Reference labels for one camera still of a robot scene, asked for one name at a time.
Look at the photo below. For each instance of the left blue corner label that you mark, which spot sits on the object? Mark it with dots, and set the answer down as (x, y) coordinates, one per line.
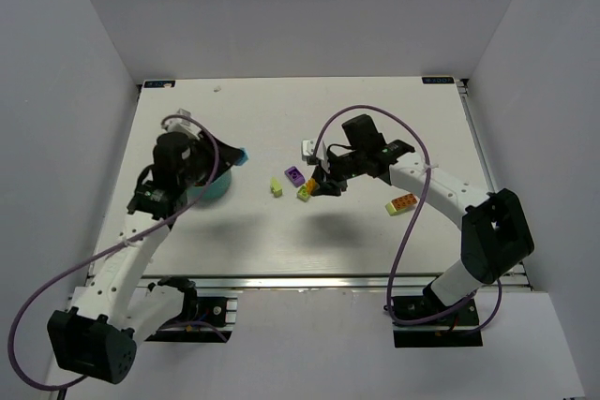
(160, 84)

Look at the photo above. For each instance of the teal divided round container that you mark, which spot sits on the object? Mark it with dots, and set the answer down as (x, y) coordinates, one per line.
(200, 196)

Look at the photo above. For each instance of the light green lego brick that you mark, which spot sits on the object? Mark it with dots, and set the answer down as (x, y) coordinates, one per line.
(276, 187)

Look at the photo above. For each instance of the teal blue lego brick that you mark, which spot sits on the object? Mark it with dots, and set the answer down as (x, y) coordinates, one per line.
(243, 158)

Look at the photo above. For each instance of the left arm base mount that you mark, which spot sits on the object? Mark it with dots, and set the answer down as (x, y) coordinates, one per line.
(177, 314)

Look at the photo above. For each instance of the yellow orange lego brick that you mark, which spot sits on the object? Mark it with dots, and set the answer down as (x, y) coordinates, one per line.
(311, 185)

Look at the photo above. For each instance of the blue corner label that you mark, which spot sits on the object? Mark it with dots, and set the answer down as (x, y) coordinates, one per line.
(160, 84)
(437, 80)

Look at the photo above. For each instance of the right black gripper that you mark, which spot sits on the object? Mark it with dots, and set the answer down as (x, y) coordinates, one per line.
(333, 168)

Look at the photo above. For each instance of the aluminium table rail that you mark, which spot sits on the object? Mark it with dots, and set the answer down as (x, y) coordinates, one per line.
(517, 279)

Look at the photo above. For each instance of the orange studded lego brick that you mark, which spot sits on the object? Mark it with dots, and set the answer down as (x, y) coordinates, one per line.
(405, 201)

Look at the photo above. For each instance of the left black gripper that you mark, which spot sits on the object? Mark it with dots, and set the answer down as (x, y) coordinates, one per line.
(217, 152)

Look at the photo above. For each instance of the pale yellow-green lego brick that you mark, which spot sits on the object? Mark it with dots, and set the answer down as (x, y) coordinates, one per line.
(392, 209)

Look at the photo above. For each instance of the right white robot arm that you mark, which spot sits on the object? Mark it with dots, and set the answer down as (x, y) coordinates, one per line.
(494, 232)

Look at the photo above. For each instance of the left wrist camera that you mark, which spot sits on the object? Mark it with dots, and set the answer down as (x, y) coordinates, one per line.
(180, 124)

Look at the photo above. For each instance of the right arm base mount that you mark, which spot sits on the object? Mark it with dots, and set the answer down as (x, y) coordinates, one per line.
(418, 322)

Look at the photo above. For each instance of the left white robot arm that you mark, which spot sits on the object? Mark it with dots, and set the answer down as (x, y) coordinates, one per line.
(99, 335)

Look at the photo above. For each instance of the right blue corner label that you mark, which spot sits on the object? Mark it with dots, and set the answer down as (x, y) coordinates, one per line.
(437, 80)

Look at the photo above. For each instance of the purple hollow lego brick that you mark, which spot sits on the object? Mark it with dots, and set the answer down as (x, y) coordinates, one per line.
(295, 176)

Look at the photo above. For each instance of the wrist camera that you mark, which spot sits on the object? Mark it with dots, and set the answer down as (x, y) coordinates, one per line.
(313, 152)
(180, 124)

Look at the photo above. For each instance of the lime green hollow lego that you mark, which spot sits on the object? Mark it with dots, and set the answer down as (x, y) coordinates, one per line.
(302, 194)

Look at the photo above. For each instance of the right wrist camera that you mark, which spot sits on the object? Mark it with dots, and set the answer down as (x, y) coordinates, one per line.
(313, 152)

